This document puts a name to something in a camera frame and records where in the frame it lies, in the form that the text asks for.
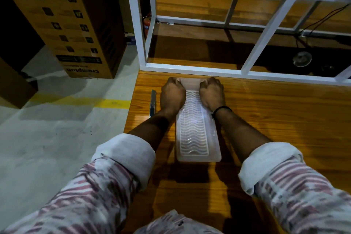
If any person's left hand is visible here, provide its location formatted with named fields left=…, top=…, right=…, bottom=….
left=160, top=77, right=187, bottom=113

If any large brown cardboard box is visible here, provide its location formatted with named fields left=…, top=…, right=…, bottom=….
left=0, top=0, right=127, bottom=79

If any person's right forearm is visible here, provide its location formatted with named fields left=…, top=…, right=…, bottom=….
left=212, top=108, right=272, bottom=163

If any grey utility knife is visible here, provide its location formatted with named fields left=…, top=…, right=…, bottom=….
left=149, top=90, right=157, bottom=118

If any person's left forearm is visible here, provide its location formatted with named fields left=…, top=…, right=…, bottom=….
left=128, top=107, right=179, bottom=151

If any black wrist band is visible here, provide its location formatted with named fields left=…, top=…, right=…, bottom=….
left=211, top=106, right=232, bottom=119

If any red fire extinguisher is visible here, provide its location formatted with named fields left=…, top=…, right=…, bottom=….
left=142, top=13, right=152, bottom=40

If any white metal shelf frame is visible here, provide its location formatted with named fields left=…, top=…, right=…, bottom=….
left=123, top=0, right=351, bottom=86

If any patterned white pink shirt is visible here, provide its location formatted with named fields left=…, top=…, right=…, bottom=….
left=0, top=133, right=351, bottom=234

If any clear ribbed plastic tray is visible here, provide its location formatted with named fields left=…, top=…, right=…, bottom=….
left=175, top=78, right=222, bottom=163

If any black cable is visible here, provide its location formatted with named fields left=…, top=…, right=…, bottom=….
left=295, top=3, right=350, bottom=48

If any person's right hand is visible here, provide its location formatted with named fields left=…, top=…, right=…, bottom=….
left=199, top=77, right=226, bottom=112

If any small brown cardboard box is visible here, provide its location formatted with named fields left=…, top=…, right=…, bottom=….
left=0, top=57, right=38, bottom=110

